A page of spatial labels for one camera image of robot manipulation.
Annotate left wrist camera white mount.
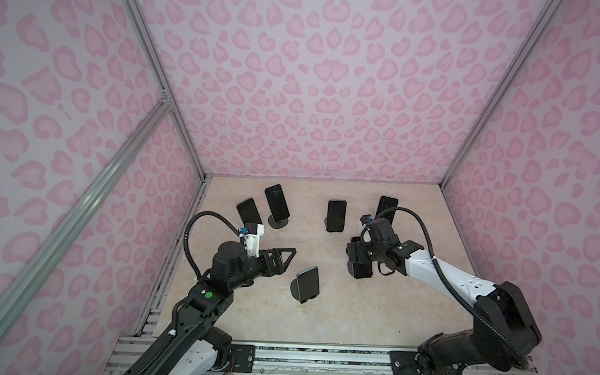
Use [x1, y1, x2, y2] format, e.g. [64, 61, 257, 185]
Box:
[239, 223, 265, 258]

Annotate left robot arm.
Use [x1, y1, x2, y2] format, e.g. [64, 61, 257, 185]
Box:
[122, 241, 297, 375]

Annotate aluminium frame post back right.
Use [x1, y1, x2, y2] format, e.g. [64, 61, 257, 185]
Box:
[439, 0, 568, 192]

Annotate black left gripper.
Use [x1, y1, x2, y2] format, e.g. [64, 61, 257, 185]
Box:
[227, 243, 295, 297]

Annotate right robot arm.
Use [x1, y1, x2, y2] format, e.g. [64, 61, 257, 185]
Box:
[346, 215, 542, 375]

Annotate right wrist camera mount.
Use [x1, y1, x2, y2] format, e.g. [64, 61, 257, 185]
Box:
[360, 215, 372, 226]

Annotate dark round stand back left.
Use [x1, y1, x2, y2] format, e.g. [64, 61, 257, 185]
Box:
[268, 216, 289, 230]

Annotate aluminium diagonal frame beam left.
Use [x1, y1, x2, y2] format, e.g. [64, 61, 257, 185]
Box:
[0, 100, 172, 344]

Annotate aluminium frame post back left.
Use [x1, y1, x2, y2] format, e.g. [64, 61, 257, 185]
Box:
[120, 0, 207, 182]

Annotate dark round front phone stand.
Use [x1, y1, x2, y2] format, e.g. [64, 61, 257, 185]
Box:
[290, 279, 301, 301]

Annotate silver smartphone on round stand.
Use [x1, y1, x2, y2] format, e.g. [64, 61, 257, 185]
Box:
[264, 184, 290, 223]

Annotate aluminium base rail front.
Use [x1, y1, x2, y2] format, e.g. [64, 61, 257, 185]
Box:
[99, 329, 552, 375]

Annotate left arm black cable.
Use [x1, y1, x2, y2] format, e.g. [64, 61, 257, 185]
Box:
[181, 209, 243, 283]

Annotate blue-edged smartphone centre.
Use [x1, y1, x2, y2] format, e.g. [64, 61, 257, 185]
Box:
[326, 199, 348, 233]

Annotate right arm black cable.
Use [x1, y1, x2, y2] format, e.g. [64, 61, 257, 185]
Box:
[354, 204, 539, 371]

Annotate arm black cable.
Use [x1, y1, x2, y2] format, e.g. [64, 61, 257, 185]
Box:
[354, 204, 539, 371]
[181, 209, 243, 283]

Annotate aluminium frame post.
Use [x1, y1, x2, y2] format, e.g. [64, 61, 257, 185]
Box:
[120, 0, 207, 182]
[439, 0, 568, 192]

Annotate green-edged smartphone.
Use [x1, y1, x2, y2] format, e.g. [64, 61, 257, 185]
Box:
[236, 198, 263, 225]
[375, 195, 399, 224]

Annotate grey-edged smartphone front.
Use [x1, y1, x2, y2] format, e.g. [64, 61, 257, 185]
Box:
[295, 266, 320, 304]

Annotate pink-edged smartphone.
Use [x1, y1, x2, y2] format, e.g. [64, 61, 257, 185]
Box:
[346, 236, 373, 279]

